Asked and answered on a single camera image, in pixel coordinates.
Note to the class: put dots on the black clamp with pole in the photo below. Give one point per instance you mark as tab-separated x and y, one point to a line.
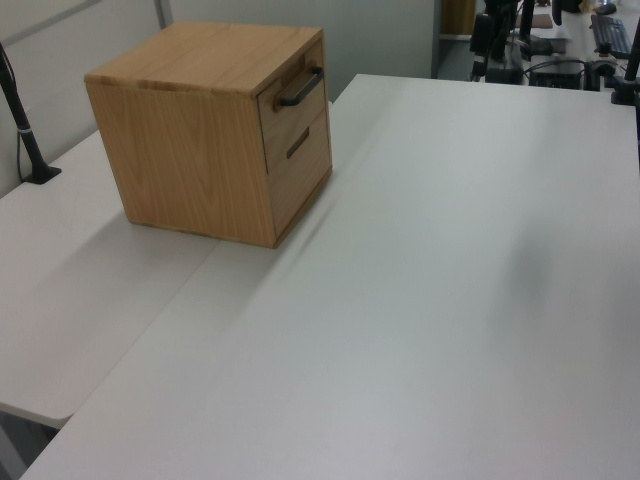
624	90

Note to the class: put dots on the black computer keyboard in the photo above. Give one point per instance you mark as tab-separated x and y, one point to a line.
611	31

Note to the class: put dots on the light oak wooden cabinet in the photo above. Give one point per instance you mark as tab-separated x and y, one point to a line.
185	150

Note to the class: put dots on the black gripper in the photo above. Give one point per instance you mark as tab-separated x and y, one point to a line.
481	32

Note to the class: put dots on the black camera pole with base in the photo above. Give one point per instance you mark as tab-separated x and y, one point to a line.
25	135

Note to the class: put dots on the black monitor stand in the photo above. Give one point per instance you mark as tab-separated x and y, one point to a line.
526	22

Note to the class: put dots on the black box device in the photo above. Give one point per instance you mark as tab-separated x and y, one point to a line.
555	75

